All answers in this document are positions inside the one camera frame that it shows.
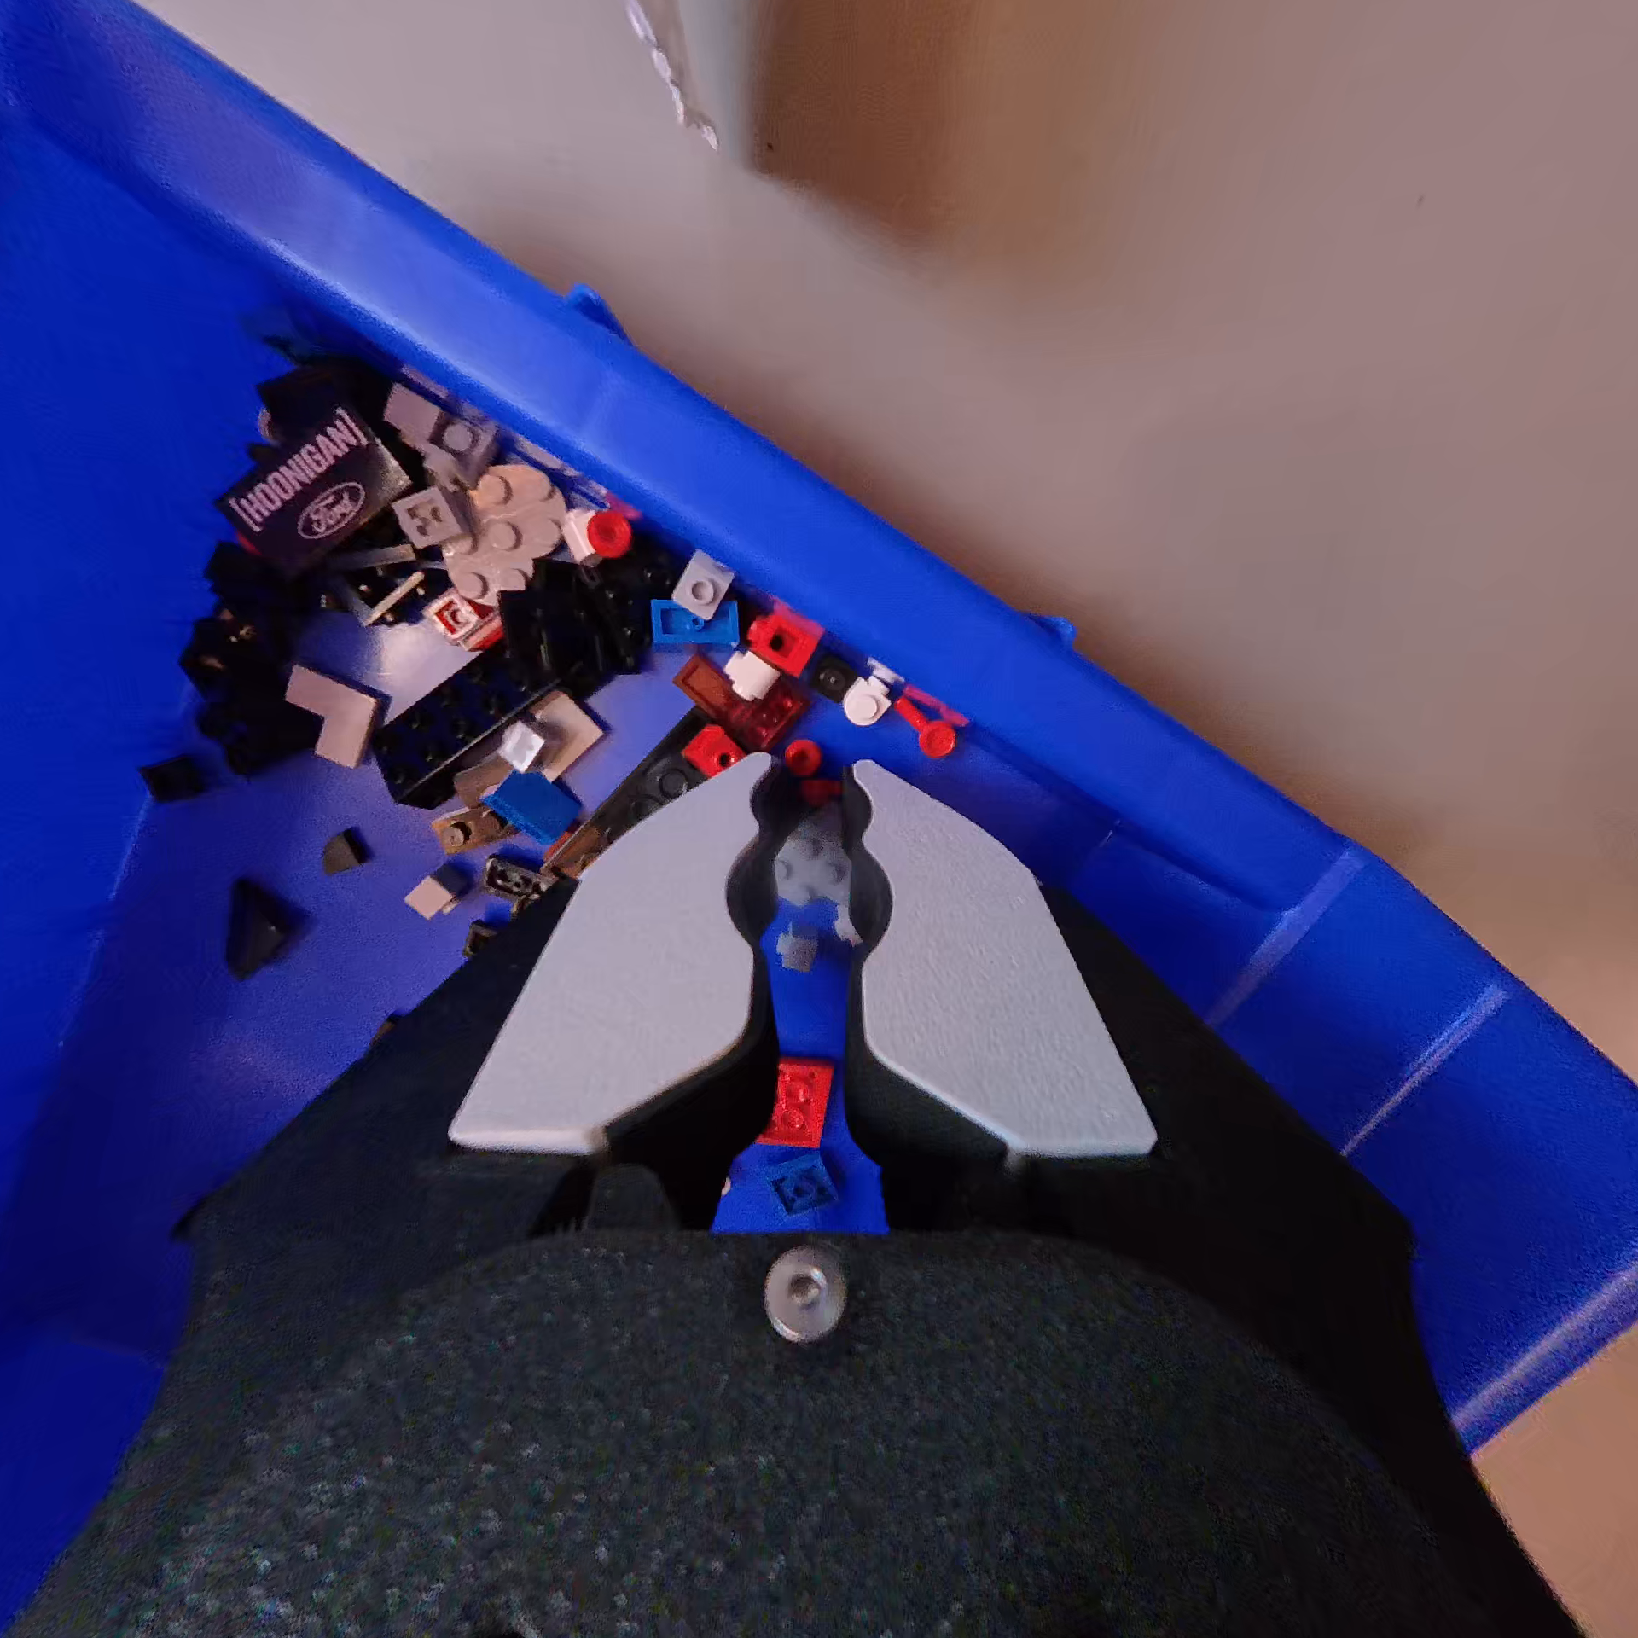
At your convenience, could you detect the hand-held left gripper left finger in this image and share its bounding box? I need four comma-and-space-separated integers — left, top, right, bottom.
447, 757, 782, 1158

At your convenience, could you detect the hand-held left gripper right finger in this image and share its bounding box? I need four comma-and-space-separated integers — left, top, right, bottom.
850, 758, 1160, 1166

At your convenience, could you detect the small grey round lego plate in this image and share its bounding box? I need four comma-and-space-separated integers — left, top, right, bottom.
768, 807, 868, 975

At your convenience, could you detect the lego pieces pile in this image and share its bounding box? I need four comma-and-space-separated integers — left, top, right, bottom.
143, 359, 969, 1230

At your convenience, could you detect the blue plastic bin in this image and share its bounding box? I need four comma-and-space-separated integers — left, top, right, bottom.
0, 0, 1638, 1589

